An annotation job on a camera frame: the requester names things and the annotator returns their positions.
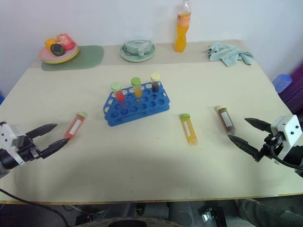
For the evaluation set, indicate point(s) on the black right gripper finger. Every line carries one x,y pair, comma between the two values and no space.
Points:
245,146
259,124

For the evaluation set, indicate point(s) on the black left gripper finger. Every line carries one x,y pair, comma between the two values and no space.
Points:
42,129
55,147

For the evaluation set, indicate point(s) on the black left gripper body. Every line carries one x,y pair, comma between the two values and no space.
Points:
27,147

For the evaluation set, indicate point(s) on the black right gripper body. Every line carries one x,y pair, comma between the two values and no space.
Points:
271,146

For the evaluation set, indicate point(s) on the red liquid tube green cap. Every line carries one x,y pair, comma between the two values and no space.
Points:
119,94
73,126

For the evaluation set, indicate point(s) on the brown liquid tube cream cap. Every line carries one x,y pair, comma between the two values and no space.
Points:
227,119

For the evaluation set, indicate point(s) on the yellow liquid tube green cap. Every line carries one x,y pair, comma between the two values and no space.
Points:
189,131

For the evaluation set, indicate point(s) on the blue plastic test tube rack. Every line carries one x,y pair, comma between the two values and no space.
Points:
142,107

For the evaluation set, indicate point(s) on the orange liquid tube green cap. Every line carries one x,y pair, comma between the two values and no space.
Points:
137,91

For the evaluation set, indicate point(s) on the dark liquid tube cream cap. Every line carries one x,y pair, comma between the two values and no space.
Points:
155,85

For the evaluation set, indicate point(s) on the blue ribbed plastic container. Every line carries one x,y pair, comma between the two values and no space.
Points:
282,82

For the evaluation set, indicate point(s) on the purple object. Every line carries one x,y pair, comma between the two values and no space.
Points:
296,92

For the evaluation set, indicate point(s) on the blue object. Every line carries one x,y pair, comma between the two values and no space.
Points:
1,97

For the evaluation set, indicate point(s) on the pink plate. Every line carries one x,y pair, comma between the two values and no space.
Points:
46,56

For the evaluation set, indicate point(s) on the light blue crumpled cloth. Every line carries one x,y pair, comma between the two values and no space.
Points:
227,55

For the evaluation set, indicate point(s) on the black metal clamp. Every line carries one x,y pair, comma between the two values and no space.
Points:
214,216

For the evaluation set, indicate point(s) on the yellow plate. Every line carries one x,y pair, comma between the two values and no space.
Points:
71,57

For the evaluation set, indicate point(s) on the dark green toy avocado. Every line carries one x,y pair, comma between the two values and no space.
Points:
57,49

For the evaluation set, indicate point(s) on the orange toy fruit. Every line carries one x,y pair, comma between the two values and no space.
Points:
50,43

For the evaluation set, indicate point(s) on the green placemat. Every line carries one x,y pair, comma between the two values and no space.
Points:
92,56

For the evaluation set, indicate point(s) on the pink toy peach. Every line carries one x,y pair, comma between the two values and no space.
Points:
65,41

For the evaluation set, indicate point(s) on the pale green round plate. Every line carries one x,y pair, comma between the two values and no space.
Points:
132,58

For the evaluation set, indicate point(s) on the orange soda plastic bottle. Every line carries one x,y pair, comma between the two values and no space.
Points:
181,37

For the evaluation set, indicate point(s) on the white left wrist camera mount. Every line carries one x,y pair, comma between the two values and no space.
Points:
7,138

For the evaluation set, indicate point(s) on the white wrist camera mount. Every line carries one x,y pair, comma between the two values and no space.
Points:
7,138
290,130

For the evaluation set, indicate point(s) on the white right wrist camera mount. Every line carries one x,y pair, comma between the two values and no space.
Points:
290,130

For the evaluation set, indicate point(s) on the grey metal post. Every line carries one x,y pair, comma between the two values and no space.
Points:
181,214

